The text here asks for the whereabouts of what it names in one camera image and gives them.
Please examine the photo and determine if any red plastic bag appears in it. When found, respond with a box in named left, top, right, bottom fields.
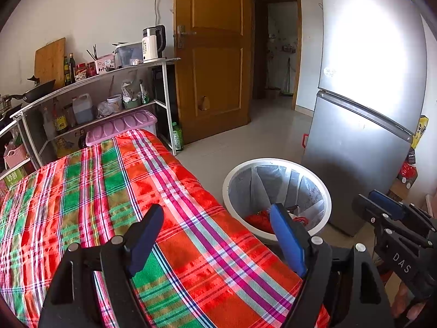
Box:
left=244, top=210, right=309, bottom=234

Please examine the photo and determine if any white trash bin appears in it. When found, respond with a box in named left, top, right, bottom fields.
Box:
left=222, top=158, right=332, bottom=246

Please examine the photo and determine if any person's right hand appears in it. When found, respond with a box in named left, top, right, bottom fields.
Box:
left=391, top=282, right=425, bottom=321

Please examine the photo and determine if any cardboard box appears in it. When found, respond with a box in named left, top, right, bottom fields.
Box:
left=388, top=171, right=418, bottom=201

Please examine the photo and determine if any grey bin liner bag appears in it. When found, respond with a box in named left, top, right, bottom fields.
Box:
left=227, top=162, right=326, bottom=230

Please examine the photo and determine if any plaid tablecloth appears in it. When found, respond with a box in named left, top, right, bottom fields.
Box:
left=0, top=128, right=331, bottom=328

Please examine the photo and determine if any green carton box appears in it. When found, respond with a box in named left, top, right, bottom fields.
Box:
left=1, top=167, right=27, bottom=189

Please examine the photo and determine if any silver refrigerator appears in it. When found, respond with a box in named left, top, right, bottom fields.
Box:
left=302, top=0, right=427, bottom=236

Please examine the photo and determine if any red dustpan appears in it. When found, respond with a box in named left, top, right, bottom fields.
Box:
left=302, top=133, right=309, bottom=149

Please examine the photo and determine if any pink plastic basket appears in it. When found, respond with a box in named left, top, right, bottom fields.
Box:
left=4, top=144, right=27, bottom=168

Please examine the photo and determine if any soy sauce bottle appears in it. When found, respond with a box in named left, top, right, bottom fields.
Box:
left=53, top=99, right=68, bottom=134

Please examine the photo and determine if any green plastic bottle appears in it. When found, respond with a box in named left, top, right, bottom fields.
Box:
left=172, top=122, right=184, bottom=151

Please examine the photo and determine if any pink lid storage box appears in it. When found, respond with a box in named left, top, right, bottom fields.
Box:
left=85, top=110, right=157, bottom=147

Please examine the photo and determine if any translucent oil jug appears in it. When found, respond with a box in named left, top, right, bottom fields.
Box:
left=73, top=93, right=94, bottom=124

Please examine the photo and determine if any white metal shelf rack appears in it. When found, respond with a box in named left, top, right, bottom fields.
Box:
left=1, top=58, right=178, bottom=169

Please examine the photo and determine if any black frying pan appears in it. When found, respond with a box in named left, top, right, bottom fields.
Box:
left=4, top=75, right=55, bottom=104

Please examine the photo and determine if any steel pot with lid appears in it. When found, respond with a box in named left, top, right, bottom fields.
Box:
left=0, top=96, right=11, bottom=117

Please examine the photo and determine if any dark sauce bottle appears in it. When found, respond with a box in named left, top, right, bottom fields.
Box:
left=69, top=52, right=76, bottom=83

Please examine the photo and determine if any pink utensil holder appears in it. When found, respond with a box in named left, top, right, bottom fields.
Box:
left=95, top=53, right=116, bottom=75

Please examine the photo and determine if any wooden cutting board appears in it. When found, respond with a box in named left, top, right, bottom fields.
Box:
left=34, top=38, right=66, bottom=90

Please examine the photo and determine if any clear plastic container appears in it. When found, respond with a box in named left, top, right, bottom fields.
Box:
left=113, top=42, right=143, bottom=68

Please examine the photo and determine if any white electric kettle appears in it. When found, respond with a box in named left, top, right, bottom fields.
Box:
left=141, top=25, right=167, bottom=62

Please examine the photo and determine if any wooden door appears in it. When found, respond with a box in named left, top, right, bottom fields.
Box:
left=173, top=0, right=253, bottom=143

